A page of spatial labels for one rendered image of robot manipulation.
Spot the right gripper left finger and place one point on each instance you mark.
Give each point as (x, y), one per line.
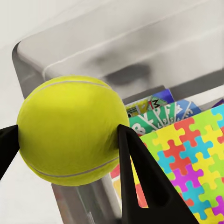
(9, 147)

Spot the board game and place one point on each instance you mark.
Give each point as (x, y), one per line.
(159, 118)
(149, 103)

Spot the jigsaw puzzle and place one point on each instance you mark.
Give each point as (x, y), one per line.
(191, 154)

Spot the desk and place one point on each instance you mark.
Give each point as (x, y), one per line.
(26, 198)

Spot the tennis ball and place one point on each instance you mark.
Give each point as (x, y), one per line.
(68, 130)

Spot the toy box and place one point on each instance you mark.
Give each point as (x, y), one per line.
(137, 47)

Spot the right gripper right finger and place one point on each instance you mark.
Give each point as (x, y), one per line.
(165, 205)

